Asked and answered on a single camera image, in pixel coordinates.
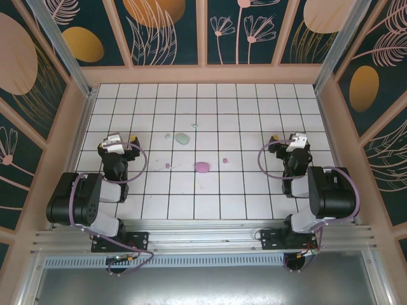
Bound black base electronics housing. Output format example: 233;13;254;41
284;252;314;274
104;255;134;277

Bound grey metal sheet panel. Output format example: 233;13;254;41
18;249;390;305

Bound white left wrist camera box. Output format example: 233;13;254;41
106;134;125;153

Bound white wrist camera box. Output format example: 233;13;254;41
285;132;309;153
106;134;125;153

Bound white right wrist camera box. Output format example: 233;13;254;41
285;132;309;153

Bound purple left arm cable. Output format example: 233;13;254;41
69;141;156;275

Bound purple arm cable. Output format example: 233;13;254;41
69;141;156;275
257;139;361;274

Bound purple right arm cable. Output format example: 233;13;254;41
257;139;361;274

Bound aluminium side rail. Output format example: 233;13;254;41
50;91;96;230
314;90;362;225

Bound red and black wires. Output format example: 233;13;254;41
298;240;319;258
125;241;142;263

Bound dark floral wall panel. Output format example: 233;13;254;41
0;111;45;231
362;95;407;227
0;0;71;152
332;0;407;138
206;0;294;67
39;0;132;68
113;0;204;67
279;0;362;65

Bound pink wooden enclosure frame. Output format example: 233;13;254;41
0;0;407;305

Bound aluminium corner post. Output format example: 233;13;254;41
313;0;372;93
25;0;98;98

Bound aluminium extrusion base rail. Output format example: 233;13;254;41
31;219;379;255

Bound grey slotted cable duct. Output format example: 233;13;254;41
44;255;287;269

